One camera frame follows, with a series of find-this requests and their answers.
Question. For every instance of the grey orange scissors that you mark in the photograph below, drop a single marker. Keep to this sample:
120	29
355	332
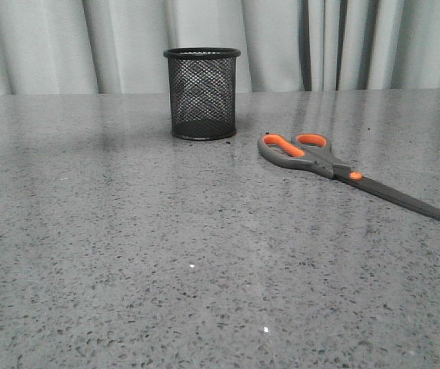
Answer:
313	152

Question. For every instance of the black mesh pen holder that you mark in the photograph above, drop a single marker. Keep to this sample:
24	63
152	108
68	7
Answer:
202	83

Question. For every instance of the white pleated curtain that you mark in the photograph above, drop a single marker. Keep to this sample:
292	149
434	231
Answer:
63	47

